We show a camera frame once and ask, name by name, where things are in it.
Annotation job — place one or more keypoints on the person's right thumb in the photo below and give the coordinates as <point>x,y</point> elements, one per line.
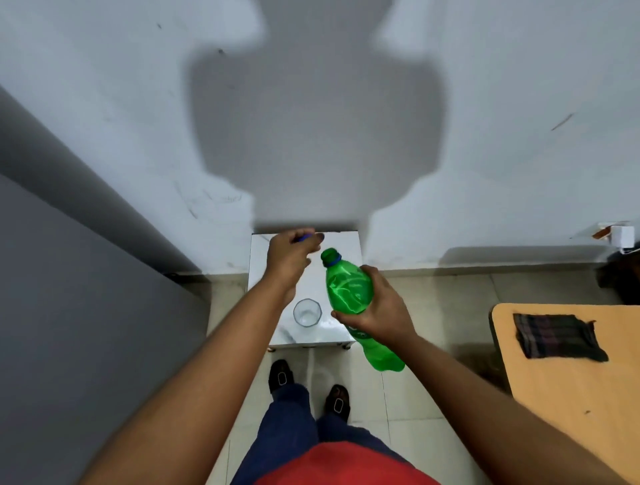
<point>350,319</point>

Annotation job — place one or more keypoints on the person's left forearm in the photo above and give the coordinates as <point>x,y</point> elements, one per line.
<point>200,379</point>

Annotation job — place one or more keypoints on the person's blue trousers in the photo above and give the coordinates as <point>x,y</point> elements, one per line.
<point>285,434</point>

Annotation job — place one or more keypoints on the person's left fingers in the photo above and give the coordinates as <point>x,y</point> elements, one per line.
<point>312,245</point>

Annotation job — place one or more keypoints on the person's right hand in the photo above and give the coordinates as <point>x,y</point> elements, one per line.
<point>387,315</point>

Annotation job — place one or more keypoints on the clear drinking glass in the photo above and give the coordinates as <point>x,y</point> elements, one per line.
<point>307,313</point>

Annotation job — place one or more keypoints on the person's left hand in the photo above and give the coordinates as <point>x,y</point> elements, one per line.
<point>285,257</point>

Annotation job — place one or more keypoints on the white power adapter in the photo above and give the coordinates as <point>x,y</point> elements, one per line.
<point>622,236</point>

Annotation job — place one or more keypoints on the person's right forearm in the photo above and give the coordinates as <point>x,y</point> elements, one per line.
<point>480,414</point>

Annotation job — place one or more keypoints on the person's red shirt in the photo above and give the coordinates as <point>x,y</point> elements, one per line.
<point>345,464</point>

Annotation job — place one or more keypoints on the person's black right shoe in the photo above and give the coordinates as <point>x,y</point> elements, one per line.
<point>338,402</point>

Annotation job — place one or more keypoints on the dark plaid cloth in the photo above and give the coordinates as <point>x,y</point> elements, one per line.
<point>555,336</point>

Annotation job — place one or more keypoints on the light wooden table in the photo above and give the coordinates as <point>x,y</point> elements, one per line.
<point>575,394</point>

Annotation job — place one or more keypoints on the small white marble-look table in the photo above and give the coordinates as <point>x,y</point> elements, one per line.
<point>320,285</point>

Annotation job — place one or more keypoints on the person's black shoe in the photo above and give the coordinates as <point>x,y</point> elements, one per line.
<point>338,402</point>
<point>280,375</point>

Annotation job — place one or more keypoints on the green plastic bottle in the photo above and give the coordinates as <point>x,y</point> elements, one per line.
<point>346,287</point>

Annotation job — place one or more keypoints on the person's black left shoe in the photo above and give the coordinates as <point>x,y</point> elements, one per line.
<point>280,375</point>

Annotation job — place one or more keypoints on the blue bottle cap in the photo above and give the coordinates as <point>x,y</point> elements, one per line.
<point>302,238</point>

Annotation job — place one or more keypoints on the dark chair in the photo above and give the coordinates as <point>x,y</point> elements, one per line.
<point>622,280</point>

